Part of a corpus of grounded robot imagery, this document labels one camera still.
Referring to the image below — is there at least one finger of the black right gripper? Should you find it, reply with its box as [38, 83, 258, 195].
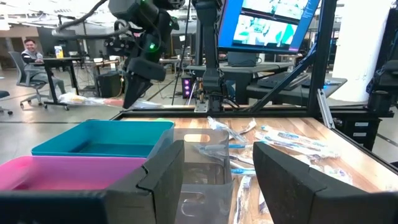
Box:
[123, 73, 154, 110]

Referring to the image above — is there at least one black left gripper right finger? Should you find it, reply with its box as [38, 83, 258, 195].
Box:
[252, 141, 398, 224]

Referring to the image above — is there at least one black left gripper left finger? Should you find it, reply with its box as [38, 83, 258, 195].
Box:
[0, 139, 185, 224]

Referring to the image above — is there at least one black computer case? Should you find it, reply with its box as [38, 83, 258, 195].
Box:
[96, 71, 122, 99]

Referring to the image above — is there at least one clear plastic bin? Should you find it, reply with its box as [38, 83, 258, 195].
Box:
[147, 128, 234, 224]

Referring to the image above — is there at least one teal plastic bin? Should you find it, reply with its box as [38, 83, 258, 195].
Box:
[30, 119, 175, 158]

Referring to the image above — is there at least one black cabinet with labels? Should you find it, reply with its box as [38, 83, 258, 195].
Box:
[333, 115, 383, 152]

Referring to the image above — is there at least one desk with black legs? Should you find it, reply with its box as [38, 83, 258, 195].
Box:
[29, 57, 83, 111]

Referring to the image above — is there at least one black side table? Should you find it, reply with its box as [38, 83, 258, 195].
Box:
[246, 75, 348, 106]

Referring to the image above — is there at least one pink plastic bin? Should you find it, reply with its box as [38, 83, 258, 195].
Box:
[0, 155, 147, 192]

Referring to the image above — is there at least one black monitor desk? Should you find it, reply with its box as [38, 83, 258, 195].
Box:
[185, 61, 295, 106]

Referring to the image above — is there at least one person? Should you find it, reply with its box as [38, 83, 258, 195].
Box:
[21, 39, 67, 96]

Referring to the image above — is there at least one grey office chair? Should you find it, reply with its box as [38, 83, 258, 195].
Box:
[8, 51, 47, 110]

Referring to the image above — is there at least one black keyboard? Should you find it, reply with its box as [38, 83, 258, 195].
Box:
[256, 72, 312, 90]

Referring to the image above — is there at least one computer monitor with blue screen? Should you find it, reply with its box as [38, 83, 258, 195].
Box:
[217, 0, 322, 68]

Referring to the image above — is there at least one dark office chair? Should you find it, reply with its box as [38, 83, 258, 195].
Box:
[0, 90, 14, 116]

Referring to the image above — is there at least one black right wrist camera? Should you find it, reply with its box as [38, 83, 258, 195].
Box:
[103, 36, 132, 57]

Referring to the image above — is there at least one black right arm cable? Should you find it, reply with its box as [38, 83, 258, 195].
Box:
[51, 0, 133, 40]

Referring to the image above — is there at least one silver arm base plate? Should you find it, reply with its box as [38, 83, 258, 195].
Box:
[193, 98, 210, 113]

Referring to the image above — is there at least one silver metal bracket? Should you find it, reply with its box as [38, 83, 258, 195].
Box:
[317, 88, 336, 130]

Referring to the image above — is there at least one black aluminium rig frame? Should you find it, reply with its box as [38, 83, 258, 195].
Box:
[110, 0, 398, 175]

